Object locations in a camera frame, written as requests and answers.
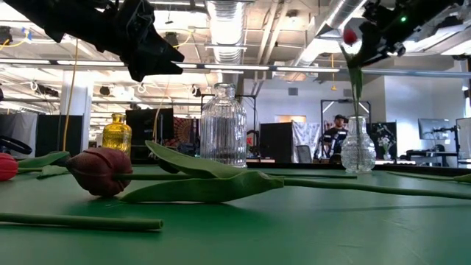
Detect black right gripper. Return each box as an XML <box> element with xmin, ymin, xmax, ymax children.
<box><xmin>355</xmin><ymin>0</ymin><xmax>417</xmax><ymax>69</ymax></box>

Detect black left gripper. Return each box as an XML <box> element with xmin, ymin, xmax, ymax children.
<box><xmin>95</xmin><ymin>0</ymin><xmax>185</xmax><ymax>83</ymax></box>

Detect bright red artificial tulip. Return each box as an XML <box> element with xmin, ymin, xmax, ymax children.
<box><xmin>0</xmin><ymin>150</ymin><xmax>71</xmax><ymax>182</ymax></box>
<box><xmin>339</xmin><ymin>28</ymin><xmax>366</xmax><ymax>171</ymax></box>

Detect tall ribbed clear glass vase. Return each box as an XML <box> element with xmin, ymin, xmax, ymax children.
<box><xmin>199</xmin><ymin>82</ymin><xmax>248</xmax><ymax>169</ymax></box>

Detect maroon artificial tulip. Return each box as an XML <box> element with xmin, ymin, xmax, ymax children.
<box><xmin>65</xmin><ymin>140</ymin><xmax>471</xmax><ymax>204</ymax></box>

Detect yellow glass vase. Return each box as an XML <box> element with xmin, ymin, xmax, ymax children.
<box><xmin>102</xmin><ymin>113</ymin><xmax>132</xmax><ymax>158</ymax></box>

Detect round textured clear glass vase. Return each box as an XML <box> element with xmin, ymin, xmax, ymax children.
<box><xmin>340</xmin><ymin>116</ymin><xmax>377</xmax><ymax>174</ymax></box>

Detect yellow hanging pendant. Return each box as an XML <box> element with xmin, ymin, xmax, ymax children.
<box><xmin>330</xmin><ymin>53</ymin><xmax>338</xmax><ymax>92</ymax></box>

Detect black partition panel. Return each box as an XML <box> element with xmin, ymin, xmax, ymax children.
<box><xmin>259</xmin><ymin>121</ymin><xmax>294</xmax><ymax>163</ymax></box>
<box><xmin>370</xmin><ymin>121</ymin><xmax>398</xmax><ymax>160</ymax></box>
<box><xmin>35</xmin><ymin>114</ymin><xmax>84</xmax><ymax>158</ymax></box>

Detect mandala pattern tapestry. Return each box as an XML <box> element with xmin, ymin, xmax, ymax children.
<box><xmin>167</xmin><ymin>116</ymin><xmax>202</xmax><ymax>155</ymax></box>

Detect horizontal LED light bar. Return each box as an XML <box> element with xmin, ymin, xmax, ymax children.
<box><xmin>0</xmin><ymin>57</ymin><xmax>471</xmax><ymax>80</ymax></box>

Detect white flower bouquet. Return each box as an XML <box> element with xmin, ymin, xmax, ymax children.
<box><xmin>377</xmin><ymin>134</ymin><xmax>397</xmax><ymax>161</ymax></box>

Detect person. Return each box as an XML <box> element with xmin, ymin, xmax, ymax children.
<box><xmin>319</xmin><ymin>113</ymin><xmax>349</xmax><ymax>163</ymax></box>

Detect grey desk monitor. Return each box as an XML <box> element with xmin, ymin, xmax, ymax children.
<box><xmin>417</xmin><ymin>118</ymin><xmax>452</xmax><ymax>141</ymax></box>
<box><xmin>456</xmin><ymin>116</ymin><xmax>471</xmax><ymax>160</ymax></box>

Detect white square pillar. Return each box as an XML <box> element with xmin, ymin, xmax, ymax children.
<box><xmin>60</xmin><ymin>69</ymin><xmax>93</xmax><ymax>158</ymax></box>

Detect white patterned cloth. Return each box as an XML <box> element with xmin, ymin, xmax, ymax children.
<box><xmin>292</xmin><ymin>121</ymin><xmax>322</xmax><ymax>163</ymax></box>

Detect black desk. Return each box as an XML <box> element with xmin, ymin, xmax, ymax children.
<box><xmin>406</xmin><ymin>149</ymin><xmax>459</xmax><ymax>167</ymax></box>

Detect grey office chair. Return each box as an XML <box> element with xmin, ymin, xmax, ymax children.
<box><xmin>296</xmin><ymin>144</ymin><xmax>314</xmax><ymax>164</ymax></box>

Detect green table mat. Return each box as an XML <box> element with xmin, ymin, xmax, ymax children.
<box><xmin>0</xmin><ymin>163</ymin><xmax>471</xmax><ymax>265</ymax></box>

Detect black ceiling dome camera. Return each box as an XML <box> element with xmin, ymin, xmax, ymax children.
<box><xmin>163</xmin><ymin>32</ymin><xmax>180</xmax><ymax>47</ymax></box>

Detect smooth silver ventilation duct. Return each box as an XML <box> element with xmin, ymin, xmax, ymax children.
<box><xmin>292</xmin><ymin>0</ymin><xmax>365</xmax><ymax>74</ymax></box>

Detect silver spiral ventilation duct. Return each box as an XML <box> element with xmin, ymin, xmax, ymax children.
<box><xmin>205</xmin><ymin>0</ymin><xmax>247</xmax><ymax>66</ymax></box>

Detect yellow hanging cable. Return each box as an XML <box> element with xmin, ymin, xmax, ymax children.
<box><xmin>61</xmin><ymin>36</ymin><xmax>80</xmax><ymax>152</ymax></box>

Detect black cable loop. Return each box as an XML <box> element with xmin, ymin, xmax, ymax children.
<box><xmin>0</xmin><ymin>134</ymin><xmax>34</xmax><ymax>155</ymax></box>

